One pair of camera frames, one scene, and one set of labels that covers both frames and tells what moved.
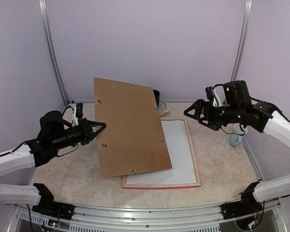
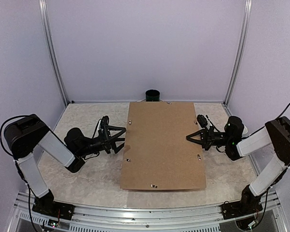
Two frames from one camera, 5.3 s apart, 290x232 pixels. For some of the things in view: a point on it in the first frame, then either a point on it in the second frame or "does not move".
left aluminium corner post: [47, 26] does not move
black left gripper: [85, 125] → [105, 138]
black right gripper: [200, 104] → [208, 137]
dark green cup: [157, 94] does not move
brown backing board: [132, 140] → [157, 154]
